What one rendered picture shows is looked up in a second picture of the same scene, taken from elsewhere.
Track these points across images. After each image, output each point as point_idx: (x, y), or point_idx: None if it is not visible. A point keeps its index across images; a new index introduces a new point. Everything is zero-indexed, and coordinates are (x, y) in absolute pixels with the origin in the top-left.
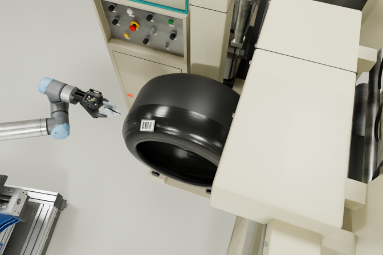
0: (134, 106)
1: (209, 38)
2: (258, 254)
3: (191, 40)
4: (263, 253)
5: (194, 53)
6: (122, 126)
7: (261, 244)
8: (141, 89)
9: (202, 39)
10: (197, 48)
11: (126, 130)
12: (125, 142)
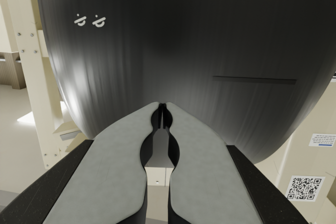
0: (153, 162)
1: (260, 166)
2: (62, 135)
3: (277, 176)
4: (63, 142)
5: (282, 147)
6: (90, 121)
7: (67, 137)
8: (249, 154)
9: (266, 170)
10: (274, 157)
11: (83, 130)
12: (50, 61)
